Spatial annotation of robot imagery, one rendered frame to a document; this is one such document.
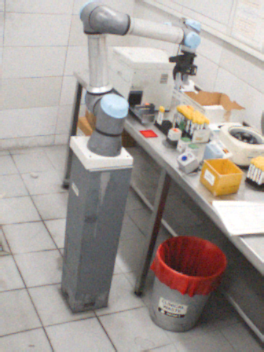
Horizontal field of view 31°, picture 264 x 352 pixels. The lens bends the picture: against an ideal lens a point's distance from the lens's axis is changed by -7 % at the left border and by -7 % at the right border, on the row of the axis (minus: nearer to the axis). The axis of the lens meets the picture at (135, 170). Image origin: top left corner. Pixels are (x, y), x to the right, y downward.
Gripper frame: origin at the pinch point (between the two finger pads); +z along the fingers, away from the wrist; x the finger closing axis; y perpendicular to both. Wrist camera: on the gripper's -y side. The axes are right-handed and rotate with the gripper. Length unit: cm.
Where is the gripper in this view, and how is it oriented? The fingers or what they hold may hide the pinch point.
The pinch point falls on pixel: (178, 86)
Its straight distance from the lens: 242.2
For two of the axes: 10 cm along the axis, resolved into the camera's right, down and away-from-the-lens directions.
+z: -1.7, 8.6, 4.8
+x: 8.8, -1.0, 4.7
